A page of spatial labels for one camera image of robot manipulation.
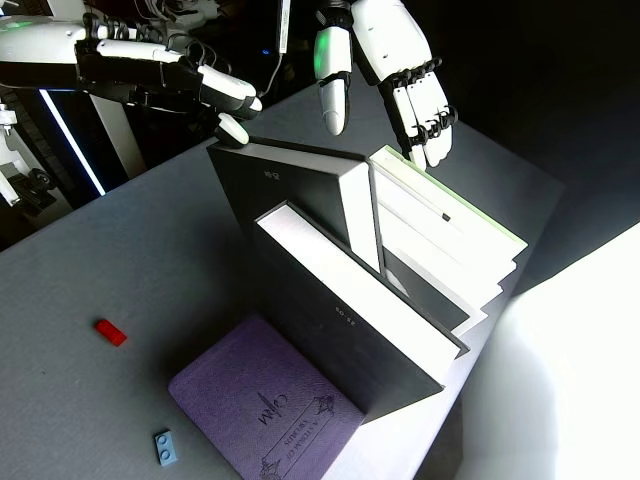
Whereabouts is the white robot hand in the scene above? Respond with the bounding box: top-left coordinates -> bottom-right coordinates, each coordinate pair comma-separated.
0,12 -> 264,149
312,0 -> 459,171

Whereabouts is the green spine book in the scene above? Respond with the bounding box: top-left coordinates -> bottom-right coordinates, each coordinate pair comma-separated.
374,143 -> 530,266

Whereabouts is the black Let It Be book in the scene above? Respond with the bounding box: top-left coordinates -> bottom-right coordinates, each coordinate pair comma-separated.
206,135 -> 387,281

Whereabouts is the white stand leg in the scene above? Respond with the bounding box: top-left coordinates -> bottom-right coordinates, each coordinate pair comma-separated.
89,94 -> 147,179

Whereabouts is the blue-white light strip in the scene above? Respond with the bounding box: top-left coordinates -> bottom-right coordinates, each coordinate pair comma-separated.
38,88 -> 107,197

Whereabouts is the white and black tripod head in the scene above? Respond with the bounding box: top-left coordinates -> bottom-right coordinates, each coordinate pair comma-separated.
0,102 -> 57,216

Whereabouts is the grey table cloth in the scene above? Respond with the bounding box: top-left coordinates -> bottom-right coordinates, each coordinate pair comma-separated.
0,82 -> 569,480

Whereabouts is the white 1000 book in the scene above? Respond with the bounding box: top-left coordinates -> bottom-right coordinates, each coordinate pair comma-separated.
379,199 -> 504,337

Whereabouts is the red toy brick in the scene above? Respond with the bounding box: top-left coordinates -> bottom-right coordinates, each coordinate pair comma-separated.
94,318 -> 129,348

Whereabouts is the black Most Excellent book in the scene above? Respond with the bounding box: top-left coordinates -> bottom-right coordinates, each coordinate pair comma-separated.
252,199 -> 471,426

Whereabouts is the purple embossed notebook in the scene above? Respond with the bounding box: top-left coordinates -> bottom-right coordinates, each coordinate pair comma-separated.
167,313 -> 366,480

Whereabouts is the light blue toy brick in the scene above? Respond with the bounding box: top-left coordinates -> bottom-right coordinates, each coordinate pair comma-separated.
152,429 -> 180,467

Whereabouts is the white cable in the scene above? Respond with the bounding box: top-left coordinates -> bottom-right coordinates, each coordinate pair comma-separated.
257,0 -> 294,99

